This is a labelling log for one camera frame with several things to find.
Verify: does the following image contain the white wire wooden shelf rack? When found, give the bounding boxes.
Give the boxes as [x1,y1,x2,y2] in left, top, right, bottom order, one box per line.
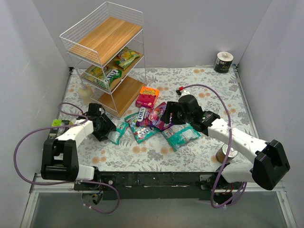
[60,2,148,118]

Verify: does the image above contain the teal mint candy bag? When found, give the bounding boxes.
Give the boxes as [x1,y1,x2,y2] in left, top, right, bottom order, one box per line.
[124,113,160,143]
[161,123,200,151]

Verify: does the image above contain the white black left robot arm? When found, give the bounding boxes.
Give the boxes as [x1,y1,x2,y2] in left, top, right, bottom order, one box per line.
[41,103,116,181]

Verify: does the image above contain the red orange candy box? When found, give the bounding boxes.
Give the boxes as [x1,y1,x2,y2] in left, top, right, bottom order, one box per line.
[135,86,160,108]

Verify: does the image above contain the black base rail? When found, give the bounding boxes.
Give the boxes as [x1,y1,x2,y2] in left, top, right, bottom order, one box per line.
[73,170,244,200]

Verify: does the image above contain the metal tin can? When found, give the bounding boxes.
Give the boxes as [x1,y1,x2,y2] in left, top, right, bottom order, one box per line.
[215,144,238,164]

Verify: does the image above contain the cream liquid bottle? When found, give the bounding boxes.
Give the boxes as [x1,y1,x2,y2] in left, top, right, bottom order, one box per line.
[78,84,93,105]

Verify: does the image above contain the green yellow Fox's candy bag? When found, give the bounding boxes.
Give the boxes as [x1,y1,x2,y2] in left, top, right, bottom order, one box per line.
[82,65,123,91]
[114,47,140,70]

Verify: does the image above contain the purple Fox's berries candy bag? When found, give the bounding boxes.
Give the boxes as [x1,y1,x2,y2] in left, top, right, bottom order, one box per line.
[136,102,167,126]
[148,107,173,131]

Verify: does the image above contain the black green product box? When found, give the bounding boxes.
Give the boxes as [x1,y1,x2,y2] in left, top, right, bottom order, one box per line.
[47,119,73,140]

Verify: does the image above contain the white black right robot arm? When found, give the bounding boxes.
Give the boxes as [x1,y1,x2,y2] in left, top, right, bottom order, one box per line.
[161,95,290,190]

